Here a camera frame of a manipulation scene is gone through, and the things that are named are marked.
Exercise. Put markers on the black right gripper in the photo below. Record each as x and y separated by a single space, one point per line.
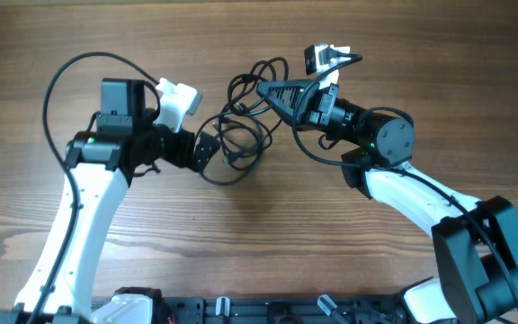
302 94

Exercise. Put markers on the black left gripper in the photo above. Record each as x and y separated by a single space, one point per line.
198 158

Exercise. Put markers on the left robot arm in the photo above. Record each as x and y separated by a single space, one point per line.
101 164

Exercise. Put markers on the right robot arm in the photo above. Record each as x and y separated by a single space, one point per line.
475 242

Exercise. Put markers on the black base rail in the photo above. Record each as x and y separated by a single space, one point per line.
286 310

